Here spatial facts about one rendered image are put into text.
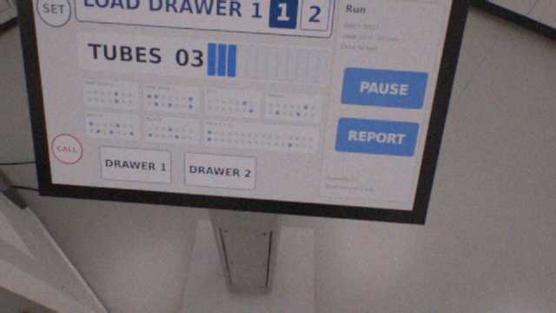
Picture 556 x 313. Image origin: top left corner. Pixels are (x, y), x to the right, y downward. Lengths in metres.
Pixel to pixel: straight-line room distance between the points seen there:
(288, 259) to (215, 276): 0.27
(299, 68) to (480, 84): 1.85
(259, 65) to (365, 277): 1.18
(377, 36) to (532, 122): 1.80
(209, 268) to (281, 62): 1.10
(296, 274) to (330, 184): 0.98
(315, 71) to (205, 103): 0.14
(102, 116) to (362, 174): 0.34
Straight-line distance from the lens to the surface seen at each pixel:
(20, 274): 0.90
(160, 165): 0.52
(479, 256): 1.74
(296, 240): 1.50
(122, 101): 0.52
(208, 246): 1.50
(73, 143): 0.56
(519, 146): 2.11
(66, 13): 0.53
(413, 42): 0.49
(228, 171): 0.50
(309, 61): 0.47
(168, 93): 0.50
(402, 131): 0.51
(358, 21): 0.48
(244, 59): 0.47
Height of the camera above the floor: 1.44
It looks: 57 degrees down
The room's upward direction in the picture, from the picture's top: 2 degrees clockwise
